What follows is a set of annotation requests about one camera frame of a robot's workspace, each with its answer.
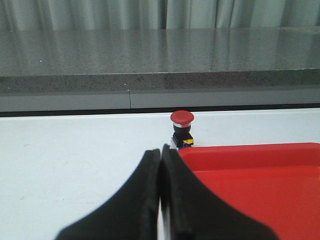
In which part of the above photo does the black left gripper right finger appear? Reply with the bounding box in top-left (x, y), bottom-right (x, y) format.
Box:
top-left (159, 144), bottom-right (278, 240)

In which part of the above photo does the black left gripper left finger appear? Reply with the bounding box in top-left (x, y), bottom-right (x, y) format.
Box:
top-left (56, 149), bottom-right (161, 240)

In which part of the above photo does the red mushroom push button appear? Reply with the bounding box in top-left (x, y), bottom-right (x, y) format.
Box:
top-left (170, 110), bottom-right (194, 150)

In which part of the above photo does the red plastic tray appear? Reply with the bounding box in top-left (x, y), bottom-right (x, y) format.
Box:
top-left (179, 143), bottom-right (320, 240)

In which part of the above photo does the grey stone counter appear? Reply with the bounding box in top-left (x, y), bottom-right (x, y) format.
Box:
top-left (0, 26), bottom-right (320, 113)

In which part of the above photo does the grey pleated curtain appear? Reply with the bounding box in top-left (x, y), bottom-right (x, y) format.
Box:
top-left (0, 0), bottom-right (320, 31)

